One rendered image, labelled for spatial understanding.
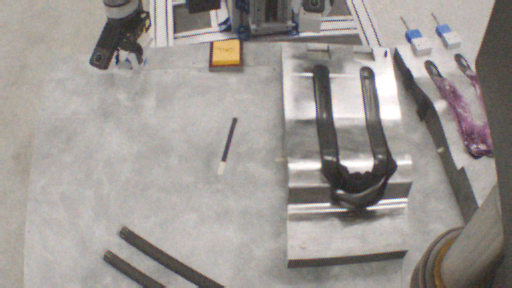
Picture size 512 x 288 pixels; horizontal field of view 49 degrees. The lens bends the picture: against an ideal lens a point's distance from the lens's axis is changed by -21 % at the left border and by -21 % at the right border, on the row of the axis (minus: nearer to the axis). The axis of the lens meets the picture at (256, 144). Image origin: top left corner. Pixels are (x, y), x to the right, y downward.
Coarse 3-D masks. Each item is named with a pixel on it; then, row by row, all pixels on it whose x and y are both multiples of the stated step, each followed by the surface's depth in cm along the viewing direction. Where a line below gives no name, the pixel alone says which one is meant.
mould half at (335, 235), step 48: (288, 48) 152; (336, 48) 152; (384, 48) 152; (288, 96) 146; (336, 96) 146; (384, 96) 146; (288, 144) 137; (288, 192) 133; (384, 192) 134; (288, 240) 133; (336, 240) 133; (384, 240) 132
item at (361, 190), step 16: (320, 80) 148; (368, 80) 149; (320, 96) 147; (368, 96) 147; (320, 112) 145; (368, 112) 145; (320, 128) 142; (368, 128) 142; (320, 144) 137; (336, 144) 137; (384, 144) 137; (336, 160) 135; (384, 160) 135; (336, 176) 136; (352, 176) 130; (368, 176) 131; (384, 176) 136; (336, 192) 136; (352, 192) 136; (368, 192) 136; (352, 208) 134
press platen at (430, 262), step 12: (456, 228) 61; (444, 240) 60; (432, 252) 59; (444, 252) 59; (420, 264) 60; (432, 264) 59; (504, 264) 59; (420, 276) 59; (432, 276) 58; (492, 276) 57; (504, 276) 58
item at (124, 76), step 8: (152, 40) 148; (120, 64) 142; (128, 64) 142; (144, 64) 146; (120, 72) 141; (128, 72) 141; (120, 80) 143; (128, 80) 141; (136, 80) 144; (128, 88) 144
